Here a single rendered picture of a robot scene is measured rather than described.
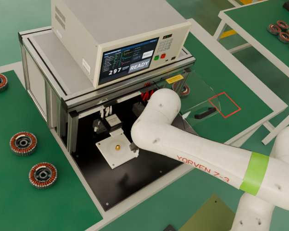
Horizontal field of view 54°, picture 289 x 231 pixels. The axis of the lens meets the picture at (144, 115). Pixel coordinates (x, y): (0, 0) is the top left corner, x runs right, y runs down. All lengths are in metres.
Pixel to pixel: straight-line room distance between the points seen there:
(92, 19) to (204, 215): 0.96
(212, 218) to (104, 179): 0.52
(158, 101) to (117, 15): 0.41
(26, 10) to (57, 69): 2.31
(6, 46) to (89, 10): 1.94
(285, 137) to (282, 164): 0.12
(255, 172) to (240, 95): 1.19
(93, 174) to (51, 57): 0.53
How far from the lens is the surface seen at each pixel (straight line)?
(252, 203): 1.20
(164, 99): 0.91
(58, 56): 1.23
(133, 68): 1.17
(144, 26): 1.13
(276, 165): 0.83
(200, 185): 2.34
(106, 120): 1.27
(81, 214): 1.25
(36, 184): 1.26
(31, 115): 1.49
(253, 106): 1.94
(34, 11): 3.45
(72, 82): 1.13
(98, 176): 1.30
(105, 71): 1.08
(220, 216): 1.42
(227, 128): 1.71
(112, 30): 1.07
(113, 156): 1.34
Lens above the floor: 1.94
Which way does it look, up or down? 50 degrees down
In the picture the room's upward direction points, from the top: 21 degrees clockwise
